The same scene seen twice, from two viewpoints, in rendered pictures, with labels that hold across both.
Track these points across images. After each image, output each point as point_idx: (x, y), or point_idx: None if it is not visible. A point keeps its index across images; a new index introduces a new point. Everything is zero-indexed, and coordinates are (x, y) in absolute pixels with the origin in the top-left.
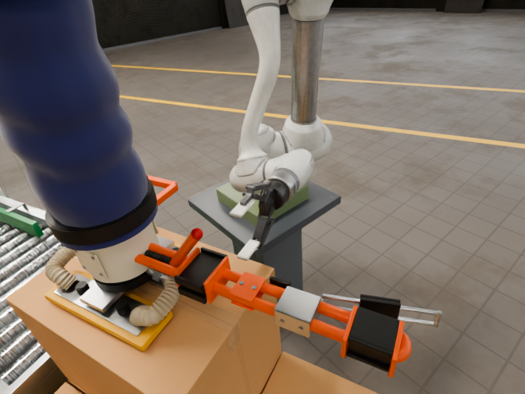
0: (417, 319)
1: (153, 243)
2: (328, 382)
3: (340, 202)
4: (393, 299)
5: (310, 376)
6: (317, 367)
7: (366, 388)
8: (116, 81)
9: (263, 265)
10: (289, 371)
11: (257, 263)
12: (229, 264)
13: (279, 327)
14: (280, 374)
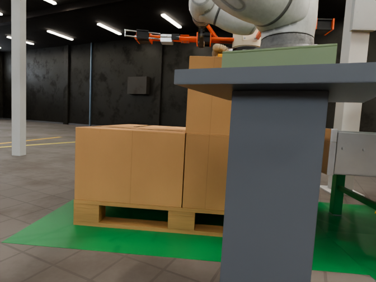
0: (130, 35)
1: (232, 37)
2: (154, 131)
3: (174, 83)
4: (138, 29)
5: (164, 131)
6: (161, 132)
7: (133, 130)
8: None
9: (195, 56)
10: (177, 132)
11: (199, 56)
12: (196, 35)
13: (187, 106)
14: (181, 132)
